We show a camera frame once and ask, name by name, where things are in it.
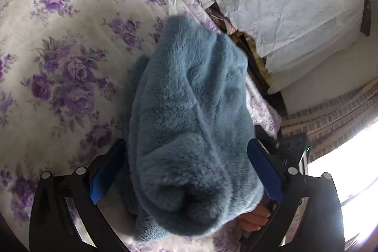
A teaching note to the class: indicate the person's right hand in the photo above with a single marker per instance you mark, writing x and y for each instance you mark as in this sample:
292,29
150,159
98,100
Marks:
254,218

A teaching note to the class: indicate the bright window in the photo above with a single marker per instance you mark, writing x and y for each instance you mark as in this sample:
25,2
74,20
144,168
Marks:
351,166

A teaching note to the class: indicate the beige striped curtain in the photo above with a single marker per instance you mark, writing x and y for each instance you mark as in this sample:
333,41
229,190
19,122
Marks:
324,116

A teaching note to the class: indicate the stack of folded brown cloths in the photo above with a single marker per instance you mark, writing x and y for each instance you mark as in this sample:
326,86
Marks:
260,63

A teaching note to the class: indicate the blue fleece garment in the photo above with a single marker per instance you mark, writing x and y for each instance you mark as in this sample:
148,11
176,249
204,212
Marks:
192,107

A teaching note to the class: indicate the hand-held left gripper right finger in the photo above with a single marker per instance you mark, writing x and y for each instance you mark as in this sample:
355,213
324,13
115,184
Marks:
265,172

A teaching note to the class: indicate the purple floral bed sheet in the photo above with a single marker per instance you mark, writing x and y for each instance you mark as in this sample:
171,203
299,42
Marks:
65,69

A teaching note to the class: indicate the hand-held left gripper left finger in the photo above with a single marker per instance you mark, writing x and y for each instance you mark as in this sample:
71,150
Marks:
107,172

